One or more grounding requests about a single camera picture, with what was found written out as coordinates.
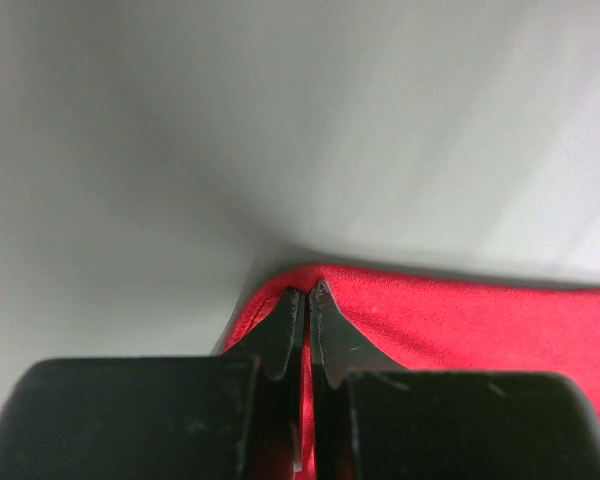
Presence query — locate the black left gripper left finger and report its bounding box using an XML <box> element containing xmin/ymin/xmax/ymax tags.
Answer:
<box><xmin>224</xmin><ymin>288</ymin><xmax>306</xmax><ymax>479</ymax></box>

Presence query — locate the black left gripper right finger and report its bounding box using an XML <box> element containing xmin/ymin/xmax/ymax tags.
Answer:
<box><xmin>308</xmin><ymin>280</ymin><xmax>406</xmax><ymax>479</ymax></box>

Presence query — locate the red t shirt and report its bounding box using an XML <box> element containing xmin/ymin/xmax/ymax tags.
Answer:
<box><xmin>224</xmin><ymin>265</ymin><xmax>600</xmax><ymax>479</ymax></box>

